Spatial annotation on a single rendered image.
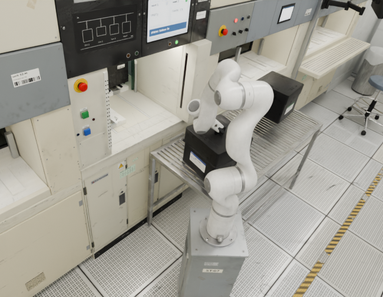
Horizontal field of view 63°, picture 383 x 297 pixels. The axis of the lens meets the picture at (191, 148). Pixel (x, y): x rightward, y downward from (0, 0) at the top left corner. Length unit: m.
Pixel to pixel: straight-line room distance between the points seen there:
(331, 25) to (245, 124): 3.53
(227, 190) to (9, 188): 1.05
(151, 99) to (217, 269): 1.25
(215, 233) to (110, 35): 1.02
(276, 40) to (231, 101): 2.16
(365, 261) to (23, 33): 2.69
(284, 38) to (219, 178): 2.12
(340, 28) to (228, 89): 3.57
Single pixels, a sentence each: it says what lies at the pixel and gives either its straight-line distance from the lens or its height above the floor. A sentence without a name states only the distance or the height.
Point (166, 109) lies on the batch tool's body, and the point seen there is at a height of 0.87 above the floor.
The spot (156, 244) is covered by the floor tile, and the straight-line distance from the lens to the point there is 2.46.
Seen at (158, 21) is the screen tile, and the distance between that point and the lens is 1.62.
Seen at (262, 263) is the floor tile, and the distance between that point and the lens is 2.53.
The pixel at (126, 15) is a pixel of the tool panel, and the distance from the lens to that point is 1.49.
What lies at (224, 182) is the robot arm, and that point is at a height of 1.17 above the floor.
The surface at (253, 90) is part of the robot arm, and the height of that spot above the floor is 1.55.
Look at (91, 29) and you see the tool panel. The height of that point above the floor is 1.59.
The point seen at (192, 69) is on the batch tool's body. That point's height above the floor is 1.25.
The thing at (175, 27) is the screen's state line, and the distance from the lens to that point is 1.72.
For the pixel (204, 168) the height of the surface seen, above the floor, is 0.85.
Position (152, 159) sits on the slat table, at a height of 0.72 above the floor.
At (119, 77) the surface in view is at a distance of 2.30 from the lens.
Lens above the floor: 2.07
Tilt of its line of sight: 40 degrees down
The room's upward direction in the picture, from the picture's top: 9 degrees clockwise
